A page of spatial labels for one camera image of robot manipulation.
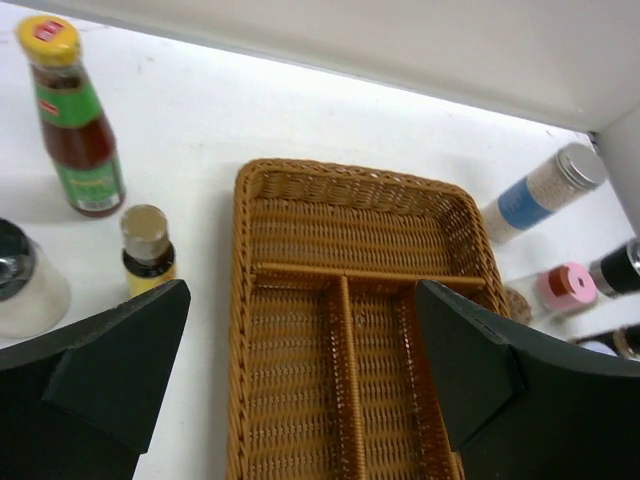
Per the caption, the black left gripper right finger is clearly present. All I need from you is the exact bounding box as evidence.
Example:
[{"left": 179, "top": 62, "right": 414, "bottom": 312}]
[{"left": 416, "top": 280, "right": 639, "bottom": 479}]

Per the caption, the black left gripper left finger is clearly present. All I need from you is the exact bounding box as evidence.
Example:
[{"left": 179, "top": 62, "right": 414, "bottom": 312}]
[{"left": 1, "top": 280, "right": 191, "bottom": 479}]

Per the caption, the white salt grinder black top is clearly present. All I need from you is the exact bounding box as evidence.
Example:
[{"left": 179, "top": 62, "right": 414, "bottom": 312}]
[{"left": 1, "top": 219, "right": 71, "bottom": 339}]

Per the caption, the small yellow label bottle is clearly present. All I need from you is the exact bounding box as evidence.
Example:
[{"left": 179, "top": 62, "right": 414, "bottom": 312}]
[{"left": 120, "top": 204, "right": 177, "bottom": 298}]

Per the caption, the tall blue label spice jar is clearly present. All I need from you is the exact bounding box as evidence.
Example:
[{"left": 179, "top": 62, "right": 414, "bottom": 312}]
[{"left": 482, "top": 143, "right": 608, "bottom": 244}]

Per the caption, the red sauce bottle yellow cap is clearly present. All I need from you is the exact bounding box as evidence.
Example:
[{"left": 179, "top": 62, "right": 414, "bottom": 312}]
[{"left": 16, "top": 15, "right": 126, "bottom": 217}]

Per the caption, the small dark spice jar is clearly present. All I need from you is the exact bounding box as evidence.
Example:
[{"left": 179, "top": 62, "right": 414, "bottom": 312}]
[{"left": 573, "top": 324, "right": 640, "bottom": 361}]

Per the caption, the pink lid spice jar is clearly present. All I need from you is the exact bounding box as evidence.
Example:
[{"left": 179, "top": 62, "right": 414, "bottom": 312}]
[{"left": 504, "top": 262, "right": 598, "bottom": 326}]

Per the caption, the silver top pepper grinder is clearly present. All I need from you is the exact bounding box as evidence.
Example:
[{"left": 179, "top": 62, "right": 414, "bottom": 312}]
[{"left": 589, "top": 239, "right": 640, "bottom": 298}]

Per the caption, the brown wicker divided basket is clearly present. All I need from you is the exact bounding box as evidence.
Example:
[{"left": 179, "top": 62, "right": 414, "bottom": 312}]
[{"left": 226, "top": 158, "right": 508, "bottom": 479}]

